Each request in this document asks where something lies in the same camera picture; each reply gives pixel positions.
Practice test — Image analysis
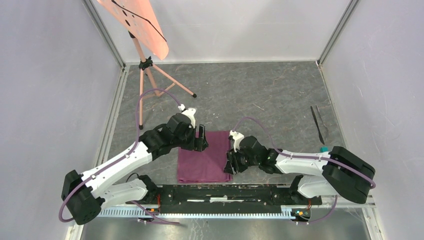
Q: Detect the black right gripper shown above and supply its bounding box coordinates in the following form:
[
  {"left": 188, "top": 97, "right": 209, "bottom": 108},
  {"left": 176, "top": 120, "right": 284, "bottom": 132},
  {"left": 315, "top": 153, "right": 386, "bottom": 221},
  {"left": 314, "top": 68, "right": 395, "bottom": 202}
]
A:
[{"left": 223, "top": 146, "right": 260, "bottom": 176}]

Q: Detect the purple cloth napkin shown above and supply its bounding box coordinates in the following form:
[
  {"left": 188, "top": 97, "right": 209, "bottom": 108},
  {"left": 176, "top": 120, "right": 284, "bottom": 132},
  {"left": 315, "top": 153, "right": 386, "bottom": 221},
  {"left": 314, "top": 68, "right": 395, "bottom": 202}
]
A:
[{"left": 176, "top": 130, "right": 233, "bottom": 184}]

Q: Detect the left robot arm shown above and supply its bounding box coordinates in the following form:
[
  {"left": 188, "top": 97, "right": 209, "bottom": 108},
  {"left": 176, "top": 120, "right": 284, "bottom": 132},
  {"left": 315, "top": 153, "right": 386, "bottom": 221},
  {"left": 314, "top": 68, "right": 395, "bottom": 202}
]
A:
[{"left": 59, "top": 107, "right": 208, "bottom": 225}]

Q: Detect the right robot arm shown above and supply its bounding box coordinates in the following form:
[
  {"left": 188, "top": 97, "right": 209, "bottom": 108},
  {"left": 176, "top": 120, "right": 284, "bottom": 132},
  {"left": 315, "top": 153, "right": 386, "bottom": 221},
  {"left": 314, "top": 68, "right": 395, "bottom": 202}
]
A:
[{"left": 223, "top": 131, "right": 376, "bottom": 204}]

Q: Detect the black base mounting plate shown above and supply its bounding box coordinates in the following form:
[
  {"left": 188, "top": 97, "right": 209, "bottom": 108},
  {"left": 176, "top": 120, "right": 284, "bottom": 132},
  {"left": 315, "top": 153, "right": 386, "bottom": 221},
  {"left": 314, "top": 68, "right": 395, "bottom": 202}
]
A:
[{"left": 138, "top": 184, "right": 323, "bottom": 214}]

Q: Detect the teal cube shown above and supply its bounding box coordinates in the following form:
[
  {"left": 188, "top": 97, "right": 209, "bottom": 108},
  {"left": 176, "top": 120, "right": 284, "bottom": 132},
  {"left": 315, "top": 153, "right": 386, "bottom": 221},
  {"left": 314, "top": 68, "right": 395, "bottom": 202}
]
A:
[{"left": 320, "top": 146, "right": 329, "bottom": 153}]

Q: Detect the black knife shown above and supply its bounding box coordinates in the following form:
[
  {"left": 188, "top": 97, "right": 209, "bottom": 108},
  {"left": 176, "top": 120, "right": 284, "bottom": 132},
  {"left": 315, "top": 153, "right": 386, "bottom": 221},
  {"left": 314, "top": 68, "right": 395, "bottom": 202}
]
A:
[{"left": 310, "top": 106, "right": 325, "bottom": 145}]

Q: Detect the pink music stand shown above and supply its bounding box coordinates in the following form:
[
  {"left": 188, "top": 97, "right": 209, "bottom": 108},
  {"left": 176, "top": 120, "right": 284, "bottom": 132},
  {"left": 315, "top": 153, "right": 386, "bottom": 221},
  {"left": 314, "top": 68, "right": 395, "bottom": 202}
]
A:
[{"left": 98, "top": 0, "right": 197, "bottom": 130}]

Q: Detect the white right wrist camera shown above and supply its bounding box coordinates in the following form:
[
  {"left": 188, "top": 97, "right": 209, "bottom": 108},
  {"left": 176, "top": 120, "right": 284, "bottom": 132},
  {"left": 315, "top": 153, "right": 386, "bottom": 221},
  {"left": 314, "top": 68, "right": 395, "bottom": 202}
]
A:
[{"left": 229, "top": 130, "right": 245, "bottom": 152}]

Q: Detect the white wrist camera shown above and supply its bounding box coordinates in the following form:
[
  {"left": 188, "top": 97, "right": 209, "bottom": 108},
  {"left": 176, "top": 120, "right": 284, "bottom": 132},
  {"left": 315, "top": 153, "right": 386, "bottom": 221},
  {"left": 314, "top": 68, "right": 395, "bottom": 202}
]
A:
[
  {"left": 229, "top": 130, "right": 245, "bottom": 152},
  {"left": 177, "top": 103, "right": 197, "bottom": 128}
]

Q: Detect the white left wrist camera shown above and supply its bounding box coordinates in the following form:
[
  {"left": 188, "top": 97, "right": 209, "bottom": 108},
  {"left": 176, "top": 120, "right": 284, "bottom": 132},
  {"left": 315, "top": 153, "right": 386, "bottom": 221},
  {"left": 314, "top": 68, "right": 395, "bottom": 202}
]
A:
[{"left": 177, "top": 103, "right": 197, "bottom": 128}]

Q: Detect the slotted cable duct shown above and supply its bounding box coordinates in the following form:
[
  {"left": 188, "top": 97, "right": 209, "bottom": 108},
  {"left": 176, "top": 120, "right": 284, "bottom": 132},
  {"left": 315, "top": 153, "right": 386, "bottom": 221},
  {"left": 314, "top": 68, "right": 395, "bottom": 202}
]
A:
[{"left": 98, "top": 206, "right": 309, "bottom": 220}]

